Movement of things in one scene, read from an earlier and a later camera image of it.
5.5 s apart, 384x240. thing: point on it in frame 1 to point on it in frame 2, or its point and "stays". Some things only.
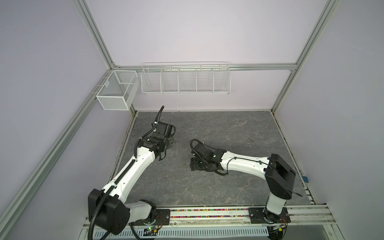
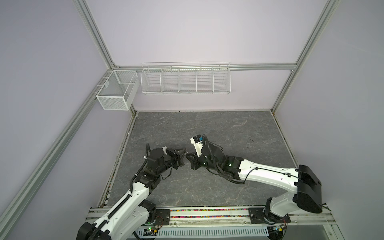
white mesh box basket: (118, 90) stays
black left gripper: (171, 141) to (175, 155)
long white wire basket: (186, 77) stays
